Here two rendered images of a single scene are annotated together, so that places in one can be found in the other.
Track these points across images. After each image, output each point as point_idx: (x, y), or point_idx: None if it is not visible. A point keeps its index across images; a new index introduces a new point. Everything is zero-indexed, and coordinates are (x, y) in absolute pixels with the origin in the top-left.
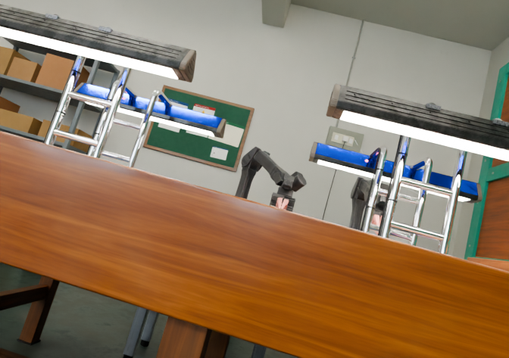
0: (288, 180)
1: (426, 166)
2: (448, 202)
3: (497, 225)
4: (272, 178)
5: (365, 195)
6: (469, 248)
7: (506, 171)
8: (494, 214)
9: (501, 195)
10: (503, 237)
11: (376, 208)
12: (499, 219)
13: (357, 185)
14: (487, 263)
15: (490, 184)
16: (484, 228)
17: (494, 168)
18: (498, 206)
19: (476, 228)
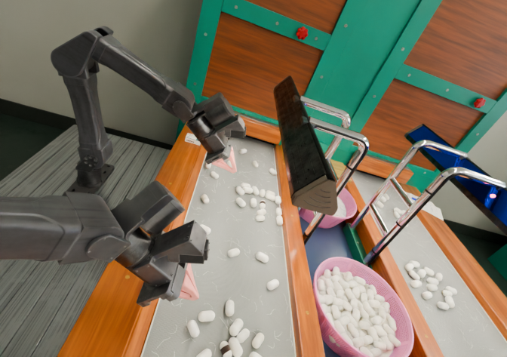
0: (208, 244)
1: (348, 127)
2: (388, 186)
3: (238, 74)
4: (75, 260)
5: (175, 108)
6: (195, 86)
7: (260, 20)
8: (232, 60)
9: (246, 43)
10: (247, 90)
11: (223, 141)
12: (241, 69)
13: (90, 54)
14: (253, 125)
15: (224, 16)
16: (215, 70)
17: (238, 0)
18: (241, 53)
19: (206, 67)
